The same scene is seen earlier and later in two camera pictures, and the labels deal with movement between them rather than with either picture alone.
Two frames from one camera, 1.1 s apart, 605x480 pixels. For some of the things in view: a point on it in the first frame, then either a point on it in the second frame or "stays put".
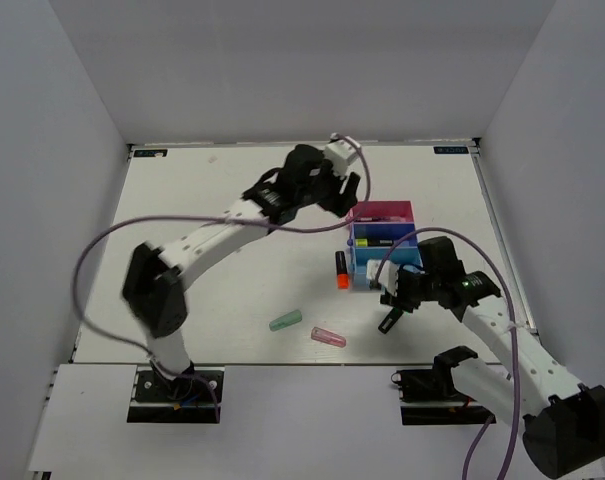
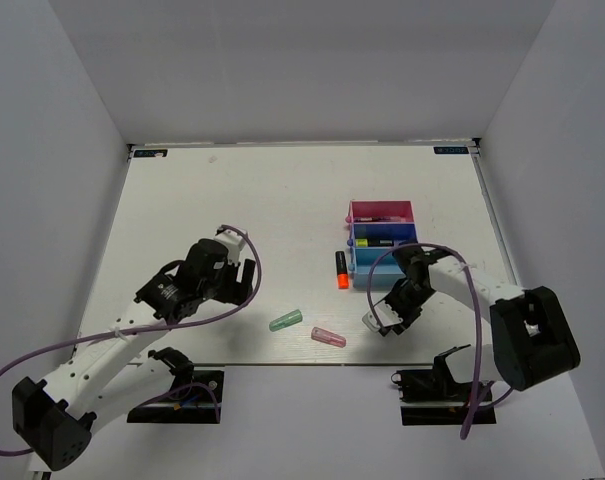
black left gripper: (340, 204) → (246, 285)
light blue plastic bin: (402, 255) stays put
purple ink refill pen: (379, 219) stays put
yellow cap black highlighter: (373, 242) stays put
